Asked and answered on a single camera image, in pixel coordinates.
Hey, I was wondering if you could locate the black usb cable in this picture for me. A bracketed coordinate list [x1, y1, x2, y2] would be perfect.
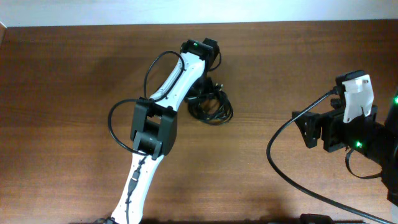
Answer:
[183, 77, 234, 126]

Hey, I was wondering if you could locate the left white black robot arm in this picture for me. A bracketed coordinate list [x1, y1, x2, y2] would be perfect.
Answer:
[104, 38, 221, 223]

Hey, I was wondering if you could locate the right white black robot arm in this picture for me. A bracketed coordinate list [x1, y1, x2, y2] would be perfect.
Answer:
[292, 95, 397, 205]

